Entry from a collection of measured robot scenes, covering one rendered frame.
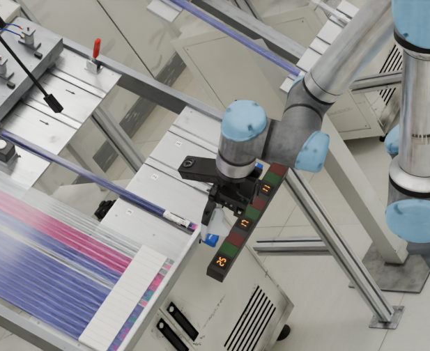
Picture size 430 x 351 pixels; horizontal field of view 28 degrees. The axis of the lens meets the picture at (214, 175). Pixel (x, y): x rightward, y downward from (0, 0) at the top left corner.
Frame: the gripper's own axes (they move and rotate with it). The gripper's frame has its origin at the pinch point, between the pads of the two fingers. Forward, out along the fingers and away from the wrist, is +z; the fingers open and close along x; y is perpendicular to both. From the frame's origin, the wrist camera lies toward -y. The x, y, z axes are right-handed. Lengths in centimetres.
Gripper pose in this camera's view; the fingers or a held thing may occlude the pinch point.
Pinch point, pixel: (215, 214)
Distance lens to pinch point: 182.3
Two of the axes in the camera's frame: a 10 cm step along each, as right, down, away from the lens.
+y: 8.8, 4.3, -2.0
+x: 4.7, -7.0, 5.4
